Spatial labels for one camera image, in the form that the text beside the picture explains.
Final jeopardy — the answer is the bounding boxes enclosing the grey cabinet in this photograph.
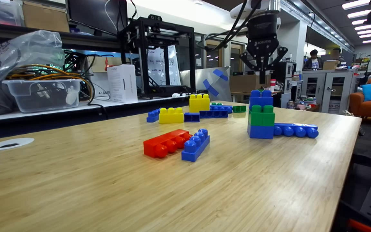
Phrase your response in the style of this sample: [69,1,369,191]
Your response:
[301,71,355,113]

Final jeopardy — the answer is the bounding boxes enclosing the tall yellow brick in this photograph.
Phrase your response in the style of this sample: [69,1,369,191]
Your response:
[189,94,209,112]

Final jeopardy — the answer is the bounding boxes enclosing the long blue brick near red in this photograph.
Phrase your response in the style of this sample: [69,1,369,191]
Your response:
[181,129,209,162]

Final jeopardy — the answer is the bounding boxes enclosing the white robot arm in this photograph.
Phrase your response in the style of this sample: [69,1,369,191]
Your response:
[229,0,287,84]

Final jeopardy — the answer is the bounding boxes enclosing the small blue brick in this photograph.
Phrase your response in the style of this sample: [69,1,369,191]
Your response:
[248,90,272,107]
[146,109,159,122]

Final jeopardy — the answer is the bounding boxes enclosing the flat yellow brick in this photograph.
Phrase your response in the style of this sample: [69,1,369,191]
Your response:
[158,107,184,124]

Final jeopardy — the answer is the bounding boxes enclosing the wide blue brick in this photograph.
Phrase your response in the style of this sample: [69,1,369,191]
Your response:
[199,106,231,118]

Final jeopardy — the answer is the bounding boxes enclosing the black frame 3d printer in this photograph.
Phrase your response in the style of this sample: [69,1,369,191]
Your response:
[118,14,195,98]

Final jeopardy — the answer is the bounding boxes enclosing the long blue brick far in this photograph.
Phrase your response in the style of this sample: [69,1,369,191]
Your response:
[272,122,318,139]

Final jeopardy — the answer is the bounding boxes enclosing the clear plastic bag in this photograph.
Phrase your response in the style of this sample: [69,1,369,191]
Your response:
[0,29,63,115]

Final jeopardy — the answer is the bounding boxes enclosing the green brick flat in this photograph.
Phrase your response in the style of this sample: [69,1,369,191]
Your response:
[231,104,247,113]

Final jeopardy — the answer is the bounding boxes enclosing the clear plastic bin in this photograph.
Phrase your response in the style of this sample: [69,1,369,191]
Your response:
[2,78,79,113]

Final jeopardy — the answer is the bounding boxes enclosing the cardboard box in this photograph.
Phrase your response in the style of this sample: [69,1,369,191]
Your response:
[229,75,260,94]

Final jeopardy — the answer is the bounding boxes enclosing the white box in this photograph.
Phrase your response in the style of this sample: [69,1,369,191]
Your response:
[106,64,137,103]

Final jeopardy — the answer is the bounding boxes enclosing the green and blue brick stack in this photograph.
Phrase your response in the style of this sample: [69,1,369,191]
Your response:
[247,104,275,139]

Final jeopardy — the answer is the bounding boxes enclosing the white table grommet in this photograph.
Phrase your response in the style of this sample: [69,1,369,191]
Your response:
[0,138,34,151]

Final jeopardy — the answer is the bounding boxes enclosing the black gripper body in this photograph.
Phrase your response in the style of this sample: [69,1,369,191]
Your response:
[245,13,280,71]

